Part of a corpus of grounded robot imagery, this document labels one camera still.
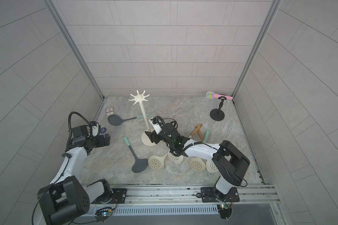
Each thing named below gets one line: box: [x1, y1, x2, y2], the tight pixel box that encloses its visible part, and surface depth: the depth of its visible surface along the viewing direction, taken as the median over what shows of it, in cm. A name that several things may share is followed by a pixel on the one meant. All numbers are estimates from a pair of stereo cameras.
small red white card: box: [105, 106, 114, 118], surface depth 107 cm
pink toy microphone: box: [205, 90, 234, 100], surface depth 91 cm
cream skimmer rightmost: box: [205, 159, 219, 173], surface depth 82 cm
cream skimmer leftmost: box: [147, 152, 169, 171], surface depth 83 cm
